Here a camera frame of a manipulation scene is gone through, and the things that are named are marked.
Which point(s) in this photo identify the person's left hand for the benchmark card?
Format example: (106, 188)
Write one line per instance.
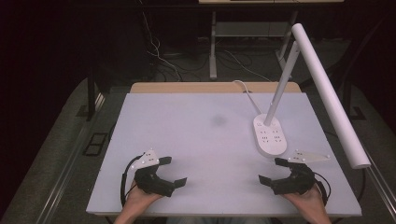
(138, 199)

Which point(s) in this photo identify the grey metal table frame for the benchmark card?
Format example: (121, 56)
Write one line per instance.
(213, 49)

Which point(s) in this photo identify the person's right hand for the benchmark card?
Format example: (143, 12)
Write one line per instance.
(306, 200)

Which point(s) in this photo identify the black floor frame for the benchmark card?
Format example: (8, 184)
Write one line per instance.
(95, 144)

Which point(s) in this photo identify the white desk lamp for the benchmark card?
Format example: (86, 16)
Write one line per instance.
(323, 90)

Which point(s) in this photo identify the white board table cover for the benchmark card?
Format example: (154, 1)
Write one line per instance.
(193, 140)

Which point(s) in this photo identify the aluminium rail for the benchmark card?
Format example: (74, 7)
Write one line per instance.
(381, 183)
(67, 168)

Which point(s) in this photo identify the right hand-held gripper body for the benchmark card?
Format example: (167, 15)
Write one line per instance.
(297, 183)

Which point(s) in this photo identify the black stand leg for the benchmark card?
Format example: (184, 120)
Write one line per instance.
(91, 96)
(353, 102)

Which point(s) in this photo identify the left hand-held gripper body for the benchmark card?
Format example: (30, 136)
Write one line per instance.
(154, 185)

